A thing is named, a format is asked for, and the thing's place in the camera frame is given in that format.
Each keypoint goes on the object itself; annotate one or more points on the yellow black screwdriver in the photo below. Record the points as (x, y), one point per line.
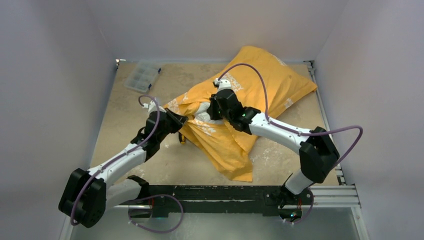
(181, 138)

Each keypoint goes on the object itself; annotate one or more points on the aluminium frame profile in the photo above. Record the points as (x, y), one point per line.
(323, 196)

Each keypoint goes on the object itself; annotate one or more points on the clear plastic organizer box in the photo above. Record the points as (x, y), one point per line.
(143, 76)

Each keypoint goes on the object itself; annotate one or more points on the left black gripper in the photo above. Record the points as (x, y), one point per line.
(177, 120)

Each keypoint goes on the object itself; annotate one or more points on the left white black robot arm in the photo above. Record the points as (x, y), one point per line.
(88, 194)

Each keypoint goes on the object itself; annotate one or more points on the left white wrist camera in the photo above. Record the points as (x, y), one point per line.
(153, 106)

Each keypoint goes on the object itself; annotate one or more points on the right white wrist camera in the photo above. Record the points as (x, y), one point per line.
(222, 84)

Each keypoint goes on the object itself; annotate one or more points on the white pillow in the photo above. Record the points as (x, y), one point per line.
(201, 117)

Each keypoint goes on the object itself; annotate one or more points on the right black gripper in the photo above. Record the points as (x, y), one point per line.
(214, 108)

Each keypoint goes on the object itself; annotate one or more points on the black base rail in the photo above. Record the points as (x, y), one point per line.
(267, 200)

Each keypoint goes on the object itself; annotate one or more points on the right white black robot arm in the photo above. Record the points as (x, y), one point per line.
(317, 152)

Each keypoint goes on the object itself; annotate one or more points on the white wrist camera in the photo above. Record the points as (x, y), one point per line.
(153, 106)
(222, 84)

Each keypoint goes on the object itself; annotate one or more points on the orange Mickey Mouse pillowcase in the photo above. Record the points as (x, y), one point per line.
(260, 80)

